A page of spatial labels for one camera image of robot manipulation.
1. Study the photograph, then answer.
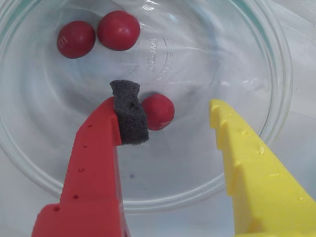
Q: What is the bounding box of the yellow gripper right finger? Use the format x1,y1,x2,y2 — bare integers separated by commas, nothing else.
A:
208,98,316,237

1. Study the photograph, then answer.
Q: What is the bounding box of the white tablecloth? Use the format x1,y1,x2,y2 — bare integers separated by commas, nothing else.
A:
0,0,316,237

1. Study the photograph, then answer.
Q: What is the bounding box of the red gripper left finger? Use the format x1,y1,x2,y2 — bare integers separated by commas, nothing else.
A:
32,79,151,237

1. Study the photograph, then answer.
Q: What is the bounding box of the red ball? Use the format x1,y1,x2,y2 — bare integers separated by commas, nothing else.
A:
142,93,175,131
96,10,141,52
56,20,96,59

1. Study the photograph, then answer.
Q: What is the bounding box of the clear glass bowl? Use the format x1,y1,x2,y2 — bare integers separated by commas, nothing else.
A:
0,0,294,215

